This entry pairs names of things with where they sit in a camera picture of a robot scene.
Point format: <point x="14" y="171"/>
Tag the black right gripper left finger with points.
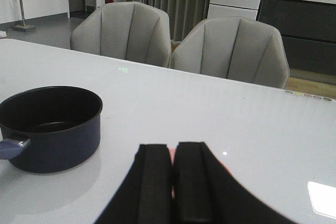
<point x="145" y="195"/>

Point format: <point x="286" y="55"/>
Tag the left grey upholstered chair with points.
<point x="130" y="31"/>

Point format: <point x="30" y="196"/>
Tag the right grey upholstered chair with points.
<point x="234" y="48"/>

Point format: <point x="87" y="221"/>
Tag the pink bowl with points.
<point x="172" y="152"/>

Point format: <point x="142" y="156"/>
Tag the dark blue saucepan purple handle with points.
<point x="50" y="129"/>

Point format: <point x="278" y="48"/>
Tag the grey upholstered chair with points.
<point x="130" y="31"/>
<point x="234" y="48"/>

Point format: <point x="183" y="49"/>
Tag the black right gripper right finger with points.
<point x="206" y="192"/>

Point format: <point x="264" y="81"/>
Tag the dark grey counter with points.
<point x="308" y="32"/>

